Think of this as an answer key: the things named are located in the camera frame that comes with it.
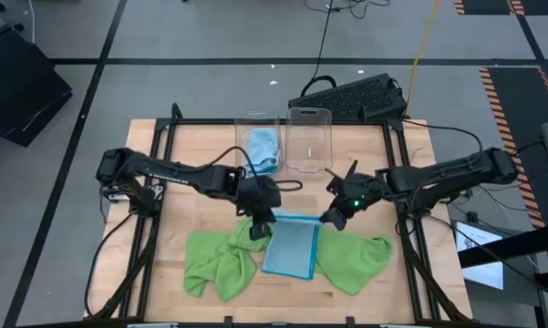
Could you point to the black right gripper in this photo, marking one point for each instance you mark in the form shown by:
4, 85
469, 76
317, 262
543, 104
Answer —
355, 193

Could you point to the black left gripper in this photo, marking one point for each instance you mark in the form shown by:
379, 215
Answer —
260, 196

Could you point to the green microfiber towel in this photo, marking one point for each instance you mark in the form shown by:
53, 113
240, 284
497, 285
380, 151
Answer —
351, 259
209, 264
246, 237

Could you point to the light blue microfiber towel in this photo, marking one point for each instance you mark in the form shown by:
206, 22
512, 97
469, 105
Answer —
262, 148
292, 246

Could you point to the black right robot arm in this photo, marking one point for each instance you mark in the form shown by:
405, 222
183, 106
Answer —
437, 177

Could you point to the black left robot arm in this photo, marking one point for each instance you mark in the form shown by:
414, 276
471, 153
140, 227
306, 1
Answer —
164, 171

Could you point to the clear plastic bin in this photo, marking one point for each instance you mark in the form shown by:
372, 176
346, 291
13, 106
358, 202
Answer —
308, 141
241, 136

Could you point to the black perforated computer tower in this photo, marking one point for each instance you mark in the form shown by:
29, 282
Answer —
346, 98

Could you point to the silver aluminium extrusion bar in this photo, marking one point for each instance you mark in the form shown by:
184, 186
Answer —
152, 325
406, 325

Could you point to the black metal beam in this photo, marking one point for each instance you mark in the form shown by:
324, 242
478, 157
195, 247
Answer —
506, 248

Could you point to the black hazard striped mat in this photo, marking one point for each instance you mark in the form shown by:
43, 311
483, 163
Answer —
520, 127
488, 5

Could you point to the black floor platform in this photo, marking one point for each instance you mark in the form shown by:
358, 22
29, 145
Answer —
18, 86

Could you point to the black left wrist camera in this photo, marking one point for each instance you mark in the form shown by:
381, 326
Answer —
258, 230

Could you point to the white arm base bracket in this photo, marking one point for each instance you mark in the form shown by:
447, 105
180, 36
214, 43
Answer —
159, 189
402, 197

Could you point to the small black edge bracket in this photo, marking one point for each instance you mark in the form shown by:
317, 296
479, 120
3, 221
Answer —
228, 320
350, 320

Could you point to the black metal table frame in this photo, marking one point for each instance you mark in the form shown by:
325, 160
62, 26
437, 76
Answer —
196, 121

